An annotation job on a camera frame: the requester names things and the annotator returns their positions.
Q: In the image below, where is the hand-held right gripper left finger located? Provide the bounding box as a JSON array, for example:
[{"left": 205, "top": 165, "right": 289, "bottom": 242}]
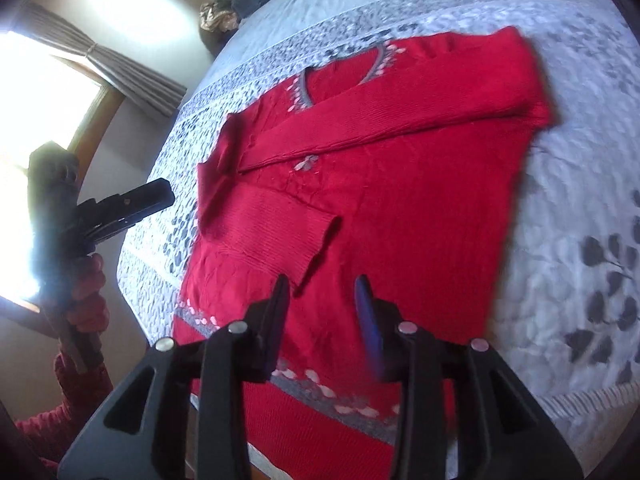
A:
[{"left": 57, "top": 274, "right": 292, "bottom": 480}]

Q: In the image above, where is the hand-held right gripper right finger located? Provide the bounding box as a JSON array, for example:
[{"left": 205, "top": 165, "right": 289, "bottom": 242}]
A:
[{"left": 353, "top": 275, "right": 586, "bottom": 480}]

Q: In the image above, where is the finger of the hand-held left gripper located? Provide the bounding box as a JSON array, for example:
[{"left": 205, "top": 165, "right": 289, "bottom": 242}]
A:
[
  {"left": 100, "top": 178, "right": 176, "bottom": 222},
  {"left": 84, "top": 208, "right": 152, "bottom": 244}
]

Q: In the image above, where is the red knitted sweater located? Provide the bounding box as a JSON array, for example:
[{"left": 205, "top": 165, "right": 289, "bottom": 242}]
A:
[{"left": 172, "top": 25, "right": 563, "bottom": 480}]

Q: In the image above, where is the person's red-sleeved left forearm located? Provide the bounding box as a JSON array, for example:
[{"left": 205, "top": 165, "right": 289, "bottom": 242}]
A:
[{"left": 15, "top": 350, "right": 116, "bottom": 471}]

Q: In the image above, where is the person's left hand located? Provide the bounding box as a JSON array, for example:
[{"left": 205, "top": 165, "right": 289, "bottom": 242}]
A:
[{"left": 64, "top": 253, "right": 111, "bottom": 337}]

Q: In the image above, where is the grey curtain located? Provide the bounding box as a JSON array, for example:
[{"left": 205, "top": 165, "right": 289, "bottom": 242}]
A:
[{"left": 20, "top": 2, "right": 188, "bottom": 118}]

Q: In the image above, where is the golden shiny cloth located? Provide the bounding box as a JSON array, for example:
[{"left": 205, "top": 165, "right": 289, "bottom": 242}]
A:
[{"left": 199, "top": 0, "right": 242, "bottom": 33}]

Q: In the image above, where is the blue leaf-patterned quilt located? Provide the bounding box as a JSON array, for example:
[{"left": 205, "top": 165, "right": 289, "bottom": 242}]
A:
[{"left": 116, "top": 0, "right": 640, "bottom": 480}]

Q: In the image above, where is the window with wooden frame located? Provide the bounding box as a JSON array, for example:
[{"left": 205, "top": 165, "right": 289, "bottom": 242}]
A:
[{"left": 0, "top": 30, "right": 126, "bottom": 341}]

